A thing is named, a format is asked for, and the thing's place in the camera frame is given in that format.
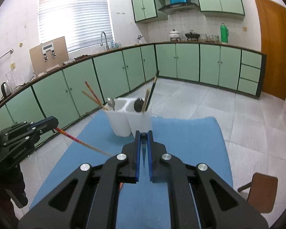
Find red bamboo chopstick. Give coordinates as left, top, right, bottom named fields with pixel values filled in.
left=55, top=128, right=112, bottom=157
left=85, top=81, right=103, bottom=106

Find black chopstick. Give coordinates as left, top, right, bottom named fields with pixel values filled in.
left=144, top=70, right=160, bottom=112

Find green lower kitchen cabinets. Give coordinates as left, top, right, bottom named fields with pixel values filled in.
left=0, top=42, right=267, bottom=129

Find electric kettle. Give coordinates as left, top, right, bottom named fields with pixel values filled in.
left=0, top=82, right=12, bottom=98

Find blue table cloth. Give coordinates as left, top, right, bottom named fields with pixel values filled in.
left=31, top=112, right=233, bottom=228

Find bamboo chopstick in left cup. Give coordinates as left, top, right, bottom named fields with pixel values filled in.
left=81, top=90, right=108, bottom=110

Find bamboo chopstick in cup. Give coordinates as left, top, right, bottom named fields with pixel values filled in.
left=81, top=90, right=108, bottom=110
left=141, top=88, right=150, bottom=113

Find wooden chair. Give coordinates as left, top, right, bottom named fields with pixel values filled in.
left=237, top=173, right=278, bottom=214

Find metal spoon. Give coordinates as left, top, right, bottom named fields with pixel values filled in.
left=107, top=97, right=116, bottom=110

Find white left utensil cup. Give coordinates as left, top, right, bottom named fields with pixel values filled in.
left=104, top=98, right=131, bottom=138

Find white utensil cup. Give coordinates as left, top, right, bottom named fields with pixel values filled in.
left=104, top=98, right=131, bottom=138
left=125, top=98, right=152, bottom=136

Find cardboard board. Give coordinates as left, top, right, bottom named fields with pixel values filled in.
left=29, top=37, right=69, bottom=76

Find black ladle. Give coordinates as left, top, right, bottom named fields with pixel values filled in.
left=134, top=98, right=144, bottom=113

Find white right utensil cup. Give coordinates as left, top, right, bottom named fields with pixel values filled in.
left=125, top=98, right=152, bottom=136

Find chrome sink faucet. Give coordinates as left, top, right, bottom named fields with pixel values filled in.
left=100, top=31, right=109, bottom=51

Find bamboo chopstick in right cup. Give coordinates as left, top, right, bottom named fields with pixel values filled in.
left=141, top=88, right=150, bottom=113

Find white window blind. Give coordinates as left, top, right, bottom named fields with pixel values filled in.
left=39, top=0, right=114, bottom=52

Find white cooking pot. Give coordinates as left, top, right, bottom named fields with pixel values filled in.
left=169, top=30, right=181, bottom=41

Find black wok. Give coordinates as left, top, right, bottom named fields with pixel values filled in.
left=185, top=31, right=200, bottom=41

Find green thermos flask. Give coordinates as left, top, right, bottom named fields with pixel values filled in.
left=220, top=23, right=229, bottom=43

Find range hood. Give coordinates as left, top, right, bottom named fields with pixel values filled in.
left=158, top=0, right=200, bottom=14

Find wooden door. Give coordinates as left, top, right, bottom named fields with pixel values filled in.
left=255, top=0, right=286, bottom=100

